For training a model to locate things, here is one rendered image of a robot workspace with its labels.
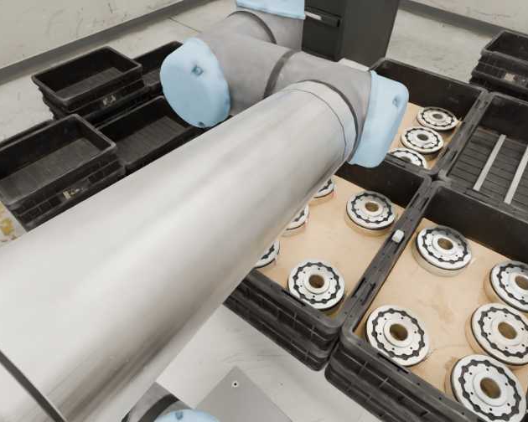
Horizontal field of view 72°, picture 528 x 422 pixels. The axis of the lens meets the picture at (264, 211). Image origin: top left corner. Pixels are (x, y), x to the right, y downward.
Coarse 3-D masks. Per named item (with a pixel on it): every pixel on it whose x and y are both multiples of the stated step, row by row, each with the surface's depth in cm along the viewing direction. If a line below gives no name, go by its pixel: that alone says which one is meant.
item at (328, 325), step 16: (384, 160) 76; (416, 176) 74; (400, 224) 65; (384, 256) 61; (256, 272) 59; (368, 272) 59; (272, 288) 57; (288, 304) 57; (304, 304) 56; (352, 304) 56; (320, 320) 54; (336, 320) 54
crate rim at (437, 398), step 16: (432, 192) 71; (464, 192) 71; (416, 208) 68; (496, 208) 68; (400, 240) 63; (384, 272) 59; (368, 288) 57; (352, 320) 54; (352, 336) 52; (368, 352) 51; (384, 368) 51; (416, 384) 48; (432, 400) 48; (448, 400) 47; (448, 416) 48; (464, 416) 46
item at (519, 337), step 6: (498, 318) 61; (504, 318) 61; (492, 324) 60; (498, 324) 60; (510, 324) 60; (516, 324) 60; (492, 330) 60; (498, 330) 59; (516, 330) 59; (498, 336) 59; (516, 336) 59; (522, 336) 59; (504, 342) 58; (510, 342) 58; (516, 342) 58
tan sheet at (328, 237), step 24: (336, 192) 84; (312, 216) 80; (336, 216) 80; (288, 240) 75; (312, 240) 75; (336, 240) 75; (360, 240) 75; (384, 240) 75; (288, 264) 72; (336, 264) 72; (360, 264) 72; (336, 312) 65
